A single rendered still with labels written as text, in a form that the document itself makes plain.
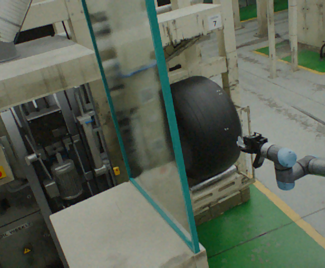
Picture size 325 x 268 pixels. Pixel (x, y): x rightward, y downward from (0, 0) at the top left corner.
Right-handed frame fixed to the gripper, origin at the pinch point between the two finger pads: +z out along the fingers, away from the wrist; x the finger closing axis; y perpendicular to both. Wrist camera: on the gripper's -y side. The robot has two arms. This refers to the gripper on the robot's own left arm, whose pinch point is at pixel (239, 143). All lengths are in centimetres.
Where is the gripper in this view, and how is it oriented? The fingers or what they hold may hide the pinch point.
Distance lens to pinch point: 186.9
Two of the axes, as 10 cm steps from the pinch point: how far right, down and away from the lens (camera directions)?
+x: -8.7, 3.3, -3.7
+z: -4.5, -2.1, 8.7
